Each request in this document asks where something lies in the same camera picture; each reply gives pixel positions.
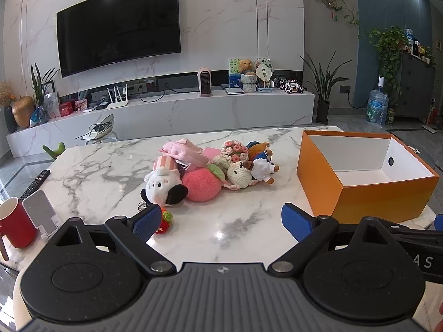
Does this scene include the tall leafy potted plant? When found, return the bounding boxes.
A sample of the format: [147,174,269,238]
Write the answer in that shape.
[299,52,352,125]

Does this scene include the white crochet bunny with bouquet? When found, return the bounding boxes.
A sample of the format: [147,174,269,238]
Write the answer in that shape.
[211,139,255,191]

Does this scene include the pink plush toy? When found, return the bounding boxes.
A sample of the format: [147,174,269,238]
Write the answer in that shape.
[159,138,210,167]

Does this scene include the round paper fan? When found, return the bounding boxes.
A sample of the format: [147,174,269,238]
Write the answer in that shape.
[255,58,274,87]

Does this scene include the dark drawer cabinet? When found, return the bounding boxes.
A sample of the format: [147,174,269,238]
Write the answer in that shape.
[395,52,437,118]

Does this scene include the orange cardboard box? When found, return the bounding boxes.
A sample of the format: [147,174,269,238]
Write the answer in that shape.
[297,129,440,225]

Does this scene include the blue bag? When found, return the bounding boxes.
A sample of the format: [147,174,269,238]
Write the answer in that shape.
[29,105,49,127]

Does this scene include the red mug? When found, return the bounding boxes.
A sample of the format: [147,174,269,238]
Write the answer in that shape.
[0,197,37,249]

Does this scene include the crochet pot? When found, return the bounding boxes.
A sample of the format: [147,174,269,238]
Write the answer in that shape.
[241,72,258,93]

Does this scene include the black flat television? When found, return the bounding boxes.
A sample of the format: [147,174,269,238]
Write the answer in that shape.
[56,0,182,78]

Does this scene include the black remote control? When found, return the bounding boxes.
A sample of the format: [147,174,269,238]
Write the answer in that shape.
[19,170,51,201]

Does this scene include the black and white toys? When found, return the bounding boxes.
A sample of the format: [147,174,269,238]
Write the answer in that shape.
[279,79,307,94]

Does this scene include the gold vase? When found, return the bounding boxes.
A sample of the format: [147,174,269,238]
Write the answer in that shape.
[11,96,35,128]

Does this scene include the green plastic object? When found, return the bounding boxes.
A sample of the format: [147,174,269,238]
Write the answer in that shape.
[42,142,66,160]

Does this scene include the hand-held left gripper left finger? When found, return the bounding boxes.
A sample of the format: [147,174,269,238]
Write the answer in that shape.
[52,203,177,277]

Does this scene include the marble television console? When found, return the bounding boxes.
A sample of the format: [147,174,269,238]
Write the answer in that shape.
[6,90,315,158]

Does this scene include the clear plastic bag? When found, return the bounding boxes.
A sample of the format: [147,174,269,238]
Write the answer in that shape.
[43,92,61,118]

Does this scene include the pink peach plush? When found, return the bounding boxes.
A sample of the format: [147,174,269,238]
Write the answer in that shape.
[182,164,225,203]

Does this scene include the blue water jug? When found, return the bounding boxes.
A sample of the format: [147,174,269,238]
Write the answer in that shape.
[366,76,389,127]

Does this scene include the small space heater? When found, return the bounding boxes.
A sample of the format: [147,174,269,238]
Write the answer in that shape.
[198,67,213,97]

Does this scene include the white phone stand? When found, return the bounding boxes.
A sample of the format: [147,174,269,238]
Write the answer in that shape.
[22,190,61,239]

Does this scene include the green leafy plant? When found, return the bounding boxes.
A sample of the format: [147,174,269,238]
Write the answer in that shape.
[30,63,59,106]

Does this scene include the white router with antennas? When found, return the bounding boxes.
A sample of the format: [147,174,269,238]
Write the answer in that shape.
[105,85,129,110]

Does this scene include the white plush pink striped hat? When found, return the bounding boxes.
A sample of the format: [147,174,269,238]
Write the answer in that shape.
[140,155,189,208]

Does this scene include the dark vase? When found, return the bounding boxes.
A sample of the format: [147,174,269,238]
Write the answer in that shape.
[3,105,18,134]

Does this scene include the red crochet charm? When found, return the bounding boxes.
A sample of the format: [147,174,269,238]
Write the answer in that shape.
[155,211,174,235]

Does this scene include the brown bear plush sailor outfit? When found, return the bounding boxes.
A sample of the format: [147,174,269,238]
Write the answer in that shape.
[242,141,280,185]

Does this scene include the dried flowers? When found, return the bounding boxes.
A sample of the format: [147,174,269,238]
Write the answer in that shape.
[0,81,16,108]

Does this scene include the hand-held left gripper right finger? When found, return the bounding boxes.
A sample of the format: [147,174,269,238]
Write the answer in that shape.
[267,202,393,274]

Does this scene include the green picture card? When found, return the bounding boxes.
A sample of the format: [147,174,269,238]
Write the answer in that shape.
[228,58,257,76]

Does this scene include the pale chair with cable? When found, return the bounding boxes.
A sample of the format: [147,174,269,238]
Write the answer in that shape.
[81,114,118,144]

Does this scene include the trailing pothos plant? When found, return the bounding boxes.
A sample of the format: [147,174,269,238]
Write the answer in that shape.
[365,26,409,90]

